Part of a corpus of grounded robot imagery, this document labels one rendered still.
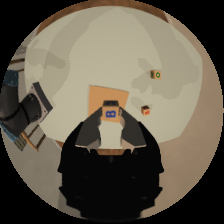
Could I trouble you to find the orange flat mat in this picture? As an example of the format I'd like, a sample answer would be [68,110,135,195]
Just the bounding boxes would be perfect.
[88,85,129,116]

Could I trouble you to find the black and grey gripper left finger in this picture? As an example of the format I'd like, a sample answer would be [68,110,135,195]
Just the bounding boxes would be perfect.
[57,107,103,173]

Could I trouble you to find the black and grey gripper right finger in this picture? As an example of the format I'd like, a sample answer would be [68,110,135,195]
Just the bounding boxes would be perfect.
[119,107,164,174]

